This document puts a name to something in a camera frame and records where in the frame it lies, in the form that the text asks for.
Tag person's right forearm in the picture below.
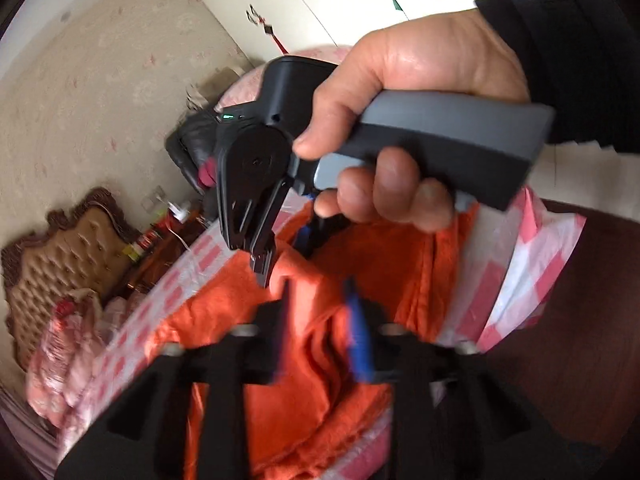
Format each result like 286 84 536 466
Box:
472 0 640 157

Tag wall switch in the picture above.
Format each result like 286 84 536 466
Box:
142 187 169 212

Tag white wardrobe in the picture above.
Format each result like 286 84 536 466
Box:
172 0 552 62

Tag person's right hand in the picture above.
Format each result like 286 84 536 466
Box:
291 7 531 234

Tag red satin pillow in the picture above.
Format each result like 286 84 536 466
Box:
51 299 82 323

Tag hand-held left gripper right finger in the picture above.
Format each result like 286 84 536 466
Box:
342 279 587 480

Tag orange pants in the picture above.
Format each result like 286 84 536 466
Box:
145 200 482 480

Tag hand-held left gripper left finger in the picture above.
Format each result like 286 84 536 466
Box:
55 280 292 480

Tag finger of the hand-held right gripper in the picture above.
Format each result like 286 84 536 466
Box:
296 194 352 257
218 174 302 289

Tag pink floral cushion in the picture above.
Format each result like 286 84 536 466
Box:
219 44 355 112

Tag pink checked table cloth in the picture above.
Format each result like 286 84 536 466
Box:
60 185 589 480

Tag dark wooden nightstand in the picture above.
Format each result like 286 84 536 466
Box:
119 210 212 297

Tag pink floral pillow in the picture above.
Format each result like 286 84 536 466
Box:
25 290 132 427

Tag magenta cloth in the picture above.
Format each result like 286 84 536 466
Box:
197 157 222 189

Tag red container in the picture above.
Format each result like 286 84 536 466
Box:
131 229 162 262

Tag white charger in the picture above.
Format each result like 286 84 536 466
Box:
167 199 194 224

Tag black leather chair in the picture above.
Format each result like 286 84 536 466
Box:
164 104 237 197

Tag tufted tan headboard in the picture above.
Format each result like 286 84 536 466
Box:
0 187 144 372

